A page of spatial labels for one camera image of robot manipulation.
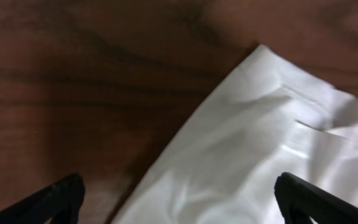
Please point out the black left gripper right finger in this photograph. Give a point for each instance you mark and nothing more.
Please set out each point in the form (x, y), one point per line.
(301, 202)

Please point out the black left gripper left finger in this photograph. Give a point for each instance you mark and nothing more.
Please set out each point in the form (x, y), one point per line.
(58, 203)

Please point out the white Puma t-shirt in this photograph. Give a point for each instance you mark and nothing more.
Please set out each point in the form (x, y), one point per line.
(267, 117)

